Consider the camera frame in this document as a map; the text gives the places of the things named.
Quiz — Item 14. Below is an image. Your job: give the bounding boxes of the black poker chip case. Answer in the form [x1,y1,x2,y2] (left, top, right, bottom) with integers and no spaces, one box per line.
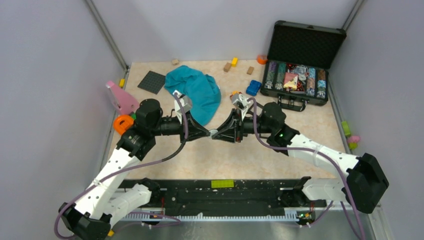
[260,20,347,112]

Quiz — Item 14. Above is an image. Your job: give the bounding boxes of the small beige letter cube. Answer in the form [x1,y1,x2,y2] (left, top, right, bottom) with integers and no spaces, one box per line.
[171,59,180,66]

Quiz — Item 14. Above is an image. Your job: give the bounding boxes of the yellow wooden block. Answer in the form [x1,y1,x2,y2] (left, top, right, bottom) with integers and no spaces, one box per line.
[231,57,238,67]

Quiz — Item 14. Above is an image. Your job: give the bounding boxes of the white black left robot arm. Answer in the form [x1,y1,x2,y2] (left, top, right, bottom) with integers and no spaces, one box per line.
[54,95,210,240]

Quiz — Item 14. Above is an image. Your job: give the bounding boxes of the pink plastic toy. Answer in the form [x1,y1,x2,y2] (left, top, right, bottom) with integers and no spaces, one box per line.
[106,81,140,115]

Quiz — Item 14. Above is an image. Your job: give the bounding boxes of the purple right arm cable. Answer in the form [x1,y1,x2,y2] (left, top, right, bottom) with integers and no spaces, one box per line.
[248,96,367,240]

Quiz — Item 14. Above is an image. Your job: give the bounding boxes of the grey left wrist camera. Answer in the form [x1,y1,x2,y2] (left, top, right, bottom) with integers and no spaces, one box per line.
[172,90,193,115]

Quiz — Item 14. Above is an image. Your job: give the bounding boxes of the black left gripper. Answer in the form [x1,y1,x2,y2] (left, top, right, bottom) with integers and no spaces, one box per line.
[151,110,211,145]

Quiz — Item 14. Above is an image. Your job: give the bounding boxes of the yellow toy car red wheels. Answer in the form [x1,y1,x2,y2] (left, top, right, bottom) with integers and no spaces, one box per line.
[230,91,240,99]

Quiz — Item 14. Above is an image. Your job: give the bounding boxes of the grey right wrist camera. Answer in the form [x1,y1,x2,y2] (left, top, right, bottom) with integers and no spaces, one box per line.
[230,93,253,111]

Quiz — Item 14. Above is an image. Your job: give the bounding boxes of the orange plastic toy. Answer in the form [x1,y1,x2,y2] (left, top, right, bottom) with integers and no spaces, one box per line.
[112,114,135,136]

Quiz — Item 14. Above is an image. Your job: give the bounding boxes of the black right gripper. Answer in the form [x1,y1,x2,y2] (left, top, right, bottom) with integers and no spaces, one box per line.
[212,108,274,143]

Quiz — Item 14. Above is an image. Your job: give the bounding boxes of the small yellow block at wall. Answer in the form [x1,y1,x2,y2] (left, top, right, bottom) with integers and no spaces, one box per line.
[119,78,126,88]

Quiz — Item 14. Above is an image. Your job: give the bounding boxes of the blue toy car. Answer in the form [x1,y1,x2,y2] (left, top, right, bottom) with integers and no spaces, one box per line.
[245,80,262,97]

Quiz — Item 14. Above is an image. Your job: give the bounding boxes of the tan wooden block left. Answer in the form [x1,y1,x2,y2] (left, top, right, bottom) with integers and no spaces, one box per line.
[223,62,232,73]

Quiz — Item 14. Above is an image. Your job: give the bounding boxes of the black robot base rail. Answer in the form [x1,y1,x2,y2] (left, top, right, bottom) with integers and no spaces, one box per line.
[142,178,327,220]

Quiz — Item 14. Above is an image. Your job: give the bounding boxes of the tan wooden block right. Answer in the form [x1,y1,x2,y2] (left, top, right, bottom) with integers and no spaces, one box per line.
[246,66,255,75]

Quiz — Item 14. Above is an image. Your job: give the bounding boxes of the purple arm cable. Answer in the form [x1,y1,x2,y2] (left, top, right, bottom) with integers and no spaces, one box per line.
[53,92,190,239]
[248,96,367,240]

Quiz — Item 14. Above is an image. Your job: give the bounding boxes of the tan wooden block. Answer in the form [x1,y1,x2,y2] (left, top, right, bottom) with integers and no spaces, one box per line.
[223,62,232,73]
[246,66,255,75]

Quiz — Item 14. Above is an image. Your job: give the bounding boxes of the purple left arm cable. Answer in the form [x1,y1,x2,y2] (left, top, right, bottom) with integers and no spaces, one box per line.
[53,92,190,239]

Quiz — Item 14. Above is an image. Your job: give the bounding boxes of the black lego baseplate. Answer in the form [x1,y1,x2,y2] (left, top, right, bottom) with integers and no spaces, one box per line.
[137,70,166,95]

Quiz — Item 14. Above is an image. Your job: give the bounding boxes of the green label strip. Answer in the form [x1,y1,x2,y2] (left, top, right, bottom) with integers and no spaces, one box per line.
[210,179,235,189]

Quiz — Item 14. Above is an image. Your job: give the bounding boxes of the orange tape roll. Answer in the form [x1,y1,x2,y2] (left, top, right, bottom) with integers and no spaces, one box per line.
[256,54,268,65]

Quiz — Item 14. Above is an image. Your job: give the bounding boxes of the green pink toy pile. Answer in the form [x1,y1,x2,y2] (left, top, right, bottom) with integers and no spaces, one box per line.
[341,121,361,150]

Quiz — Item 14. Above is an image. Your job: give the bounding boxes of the teal garment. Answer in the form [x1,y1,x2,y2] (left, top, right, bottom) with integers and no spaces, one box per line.
[164,65,222,126]

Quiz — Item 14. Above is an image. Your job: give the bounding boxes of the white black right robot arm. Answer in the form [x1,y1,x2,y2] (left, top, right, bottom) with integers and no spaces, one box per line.
[211,102,389,214]

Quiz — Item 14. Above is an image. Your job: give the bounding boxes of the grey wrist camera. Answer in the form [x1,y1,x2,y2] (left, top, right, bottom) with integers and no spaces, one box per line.
[172,90,193,115]
[230,93,253,111]

